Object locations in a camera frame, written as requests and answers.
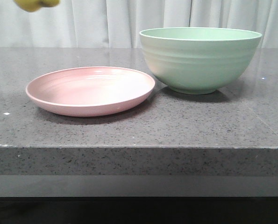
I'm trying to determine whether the white curtain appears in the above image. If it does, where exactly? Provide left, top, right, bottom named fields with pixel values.
left=0, top=0, right=278, bottom=48

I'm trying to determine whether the yellow banana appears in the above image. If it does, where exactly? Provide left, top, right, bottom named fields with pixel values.
left=14, top=0, right=60, bottom=13

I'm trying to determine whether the pink plate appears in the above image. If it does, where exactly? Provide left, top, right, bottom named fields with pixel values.
left=26, top=66, right=156, bottom=117

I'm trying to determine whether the green bowl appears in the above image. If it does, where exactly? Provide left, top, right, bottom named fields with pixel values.
left=139, top=27, right=262, bottom=95

